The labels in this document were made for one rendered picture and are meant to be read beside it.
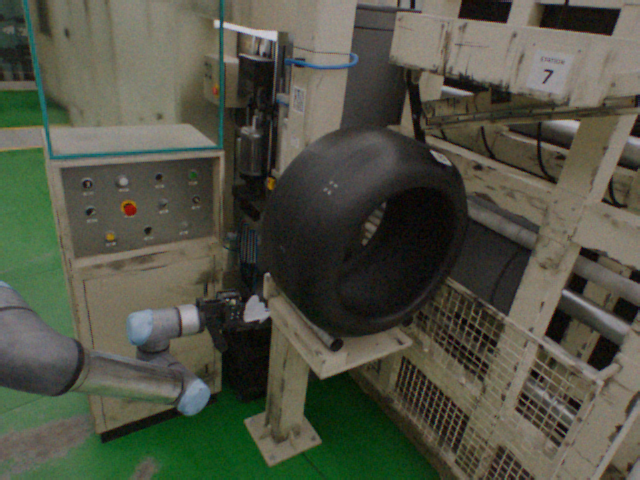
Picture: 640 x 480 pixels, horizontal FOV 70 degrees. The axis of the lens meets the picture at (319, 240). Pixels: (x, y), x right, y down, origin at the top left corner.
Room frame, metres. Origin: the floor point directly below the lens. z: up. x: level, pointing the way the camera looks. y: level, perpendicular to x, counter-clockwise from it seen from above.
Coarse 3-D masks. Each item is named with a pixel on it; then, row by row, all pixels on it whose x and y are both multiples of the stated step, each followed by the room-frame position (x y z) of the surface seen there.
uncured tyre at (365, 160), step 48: (336, 144) 1.16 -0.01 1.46; (384, 144) 1.12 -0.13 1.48; (288, 192) 1.09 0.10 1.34; (336, 192) 1.00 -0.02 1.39; (384, 192) 1.03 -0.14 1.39; (432, 192) 1.39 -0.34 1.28; (288, 240) 1.01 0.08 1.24; (336, 240) 0.96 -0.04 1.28; (384, 240) 1.44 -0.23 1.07; (432, 240) 1.36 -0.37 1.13; (288, 288) 1.01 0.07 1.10; (336, 288) 0.97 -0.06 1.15; (384, 288) 1.31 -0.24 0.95; (432, 288) 1.18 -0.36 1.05
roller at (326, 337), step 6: (282, 294) 1.27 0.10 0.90; (288, 300) 1.24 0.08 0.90; (294, 306) 1.21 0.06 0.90; (300, 312) 1.18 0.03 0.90; (306, 318) 1.15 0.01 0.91; (312, 324) 1.12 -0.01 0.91; (318, 330) 1.09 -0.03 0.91; (324, 336) 1.07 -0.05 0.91; (330, 336) 1.06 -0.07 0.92; (336, 336) 1.06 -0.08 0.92; (324, 342) 1.06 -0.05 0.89; (330, 342) 1.04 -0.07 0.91; (336, 342) 1.04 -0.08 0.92; (342, 342) 1.05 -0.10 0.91; (330, 348) 1.03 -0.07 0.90; (336, 348) 1.04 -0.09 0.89
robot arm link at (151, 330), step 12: (144, 312) 0.83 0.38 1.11; (156, 312) 0.83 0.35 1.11; (168, 312) 0.84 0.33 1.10; (132, 324) 0.79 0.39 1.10; (144, 324) 0.79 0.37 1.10; (156, 324) 0.81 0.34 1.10; (168, 324) 0.82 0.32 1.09; (180, 324) 0.83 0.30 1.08; (132, 336) 0.77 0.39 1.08; (144, 336) 0.78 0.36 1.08; (156, 336) 0.80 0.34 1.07; (168, 336) 0.81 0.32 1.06; (144, 348) 0.79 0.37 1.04; (156, 348) 0.79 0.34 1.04
